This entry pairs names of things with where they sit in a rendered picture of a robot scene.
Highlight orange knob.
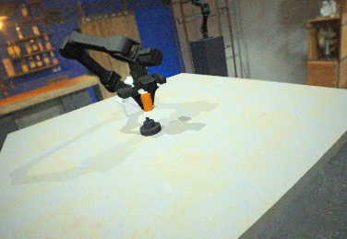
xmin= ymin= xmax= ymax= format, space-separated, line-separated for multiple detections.
xmin=140 ymin=93 xmax=154 ymax=112

